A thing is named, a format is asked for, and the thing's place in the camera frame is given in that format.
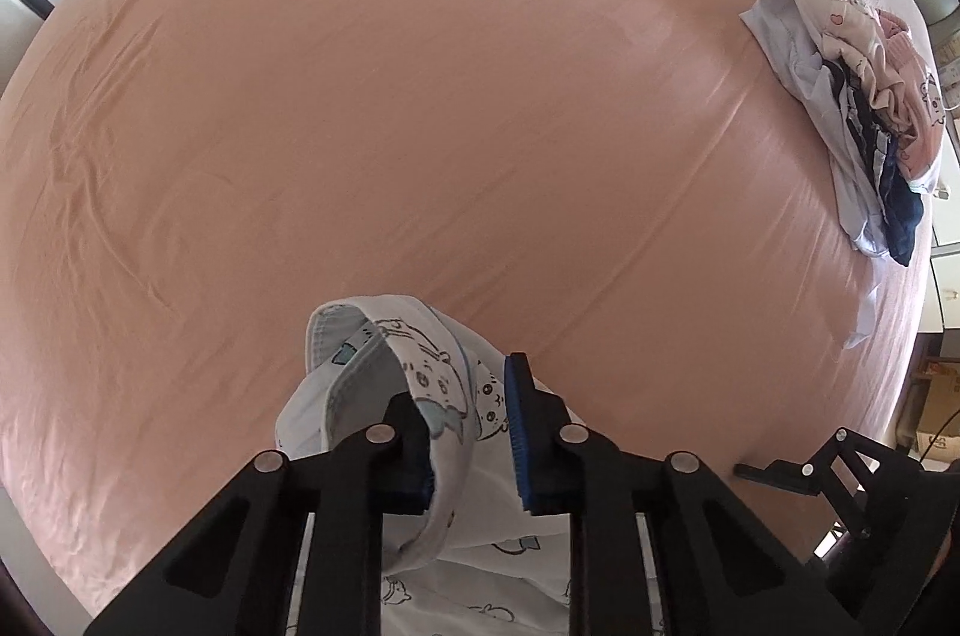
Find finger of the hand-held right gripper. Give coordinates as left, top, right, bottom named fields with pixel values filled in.
left=733, top=427, right=912, bottom=498

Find navy garment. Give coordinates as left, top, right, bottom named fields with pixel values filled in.
left=825, top=58, right=927, bottom=268

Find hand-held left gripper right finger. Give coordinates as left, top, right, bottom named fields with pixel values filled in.
left=504, top=351, right=863, bottom=636

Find pink bed sheet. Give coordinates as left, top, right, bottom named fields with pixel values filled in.
left=0, top=0, right=938, bottom=614

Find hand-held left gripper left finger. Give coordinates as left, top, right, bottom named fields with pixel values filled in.
left=82, top=392, right=440, bottom=636

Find white nightstand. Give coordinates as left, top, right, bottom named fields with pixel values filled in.
left=928, top=231, right=960, bottom=333

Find white garment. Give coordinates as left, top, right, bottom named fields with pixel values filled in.
left=739, top=0, right=901, bottom=258

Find cardboard box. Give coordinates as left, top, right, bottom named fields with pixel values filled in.
left=896, top=355, right=960, bottom=457

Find light blue printed pants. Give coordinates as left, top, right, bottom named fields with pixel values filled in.
left=274, top=292, right=593, bottom=636

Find pink printed garment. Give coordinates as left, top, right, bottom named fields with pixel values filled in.
left=817, top=0, right=946, bottom=194

